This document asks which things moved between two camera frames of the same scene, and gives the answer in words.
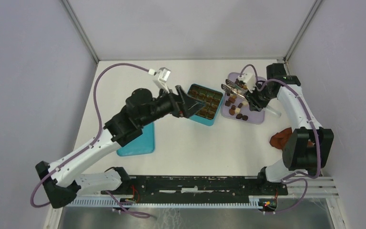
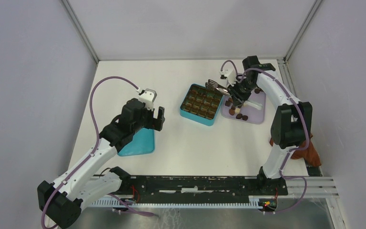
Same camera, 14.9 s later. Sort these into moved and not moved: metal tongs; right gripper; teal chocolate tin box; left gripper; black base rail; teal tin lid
Moved: right gripper; left gripper; metal tongs
Not moved: teal tin lid; teal chocolate tin box; black base rail
